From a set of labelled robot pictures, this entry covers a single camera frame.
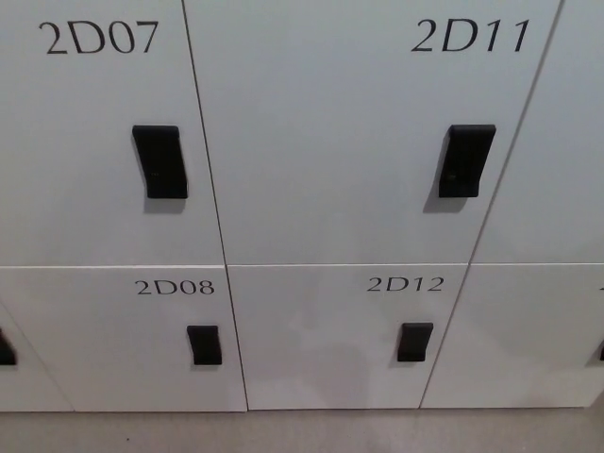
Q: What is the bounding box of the white locker door 2D11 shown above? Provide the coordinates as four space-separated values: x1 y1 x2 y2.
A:
181 0 565 266

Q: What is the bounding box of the white locker door 2D12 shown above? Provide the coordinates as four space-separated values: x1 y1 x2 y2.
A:
226 263 471 411

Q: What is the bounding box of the white locker door 2D08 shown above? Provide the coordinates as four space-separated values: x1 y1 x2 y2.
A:
0 264 249 413

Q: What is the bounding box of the small white locker door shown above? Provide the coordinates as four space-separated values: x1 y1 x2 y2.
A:
418 262 604 410
0 299 75 413

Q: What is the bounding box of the white locker door 2D07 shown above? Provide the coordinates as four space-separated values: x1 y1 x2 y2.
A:
0 0 227 269

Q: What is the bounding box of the tall white locker door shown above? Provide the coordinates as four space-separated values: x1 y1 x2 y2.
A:
469 0 604 265

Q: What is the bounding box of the black handle of door 2D08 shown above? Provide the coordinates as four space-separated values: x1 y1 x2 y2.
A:
186 325 224 366

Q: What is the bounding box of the black handle of door 2D07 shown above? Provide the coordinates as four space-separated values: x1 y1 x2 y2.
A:
131 125 189 200

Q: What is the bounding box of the black handle of door 2D12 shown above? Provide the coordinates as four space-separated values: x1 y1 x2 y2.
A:
396 322 434 363

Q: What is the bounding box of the black handle of door 2D11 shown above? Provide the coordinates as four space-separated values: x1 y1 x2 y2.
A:
438 124 497 199

